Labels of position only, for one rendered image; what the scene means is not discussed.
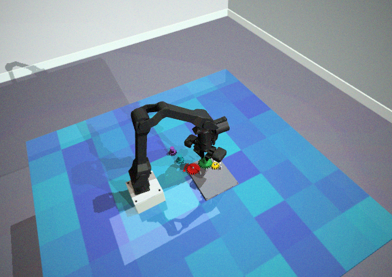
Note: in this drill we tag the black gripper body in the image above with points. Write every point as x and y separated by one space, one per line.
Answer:
217 153

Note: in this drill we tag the small teal gear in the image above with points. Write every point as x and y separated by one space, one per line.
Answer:
180 159

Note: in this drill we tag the purple gear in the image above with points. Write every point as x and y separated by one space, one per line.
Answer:
172 151

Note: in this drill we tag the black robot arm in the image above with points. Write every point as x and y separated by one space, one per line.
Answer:
205 127

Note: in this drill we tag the red gear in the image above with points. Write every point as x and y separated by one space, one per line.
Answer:
192 171

